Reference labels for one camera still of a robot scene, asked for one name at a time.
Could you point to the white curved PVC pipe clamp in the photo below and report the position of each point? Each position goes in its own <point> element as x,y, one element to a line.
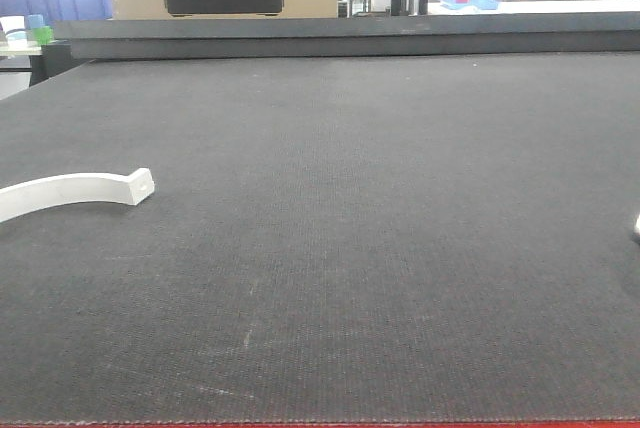
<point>44,193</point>

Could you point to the light blue shallow tray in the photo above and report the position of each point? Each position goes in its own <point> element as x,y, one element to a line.
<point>474,5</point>

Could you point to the green cup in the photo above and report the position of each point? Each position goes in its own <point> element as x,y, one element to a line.
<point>42,35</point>

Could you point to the dark grey foam board stack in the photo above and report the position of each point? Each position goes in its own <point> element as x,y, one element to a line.
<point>430,35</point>

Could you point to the light blue cup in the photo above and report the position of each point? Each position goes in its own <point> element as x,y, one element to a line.
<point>35,21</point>

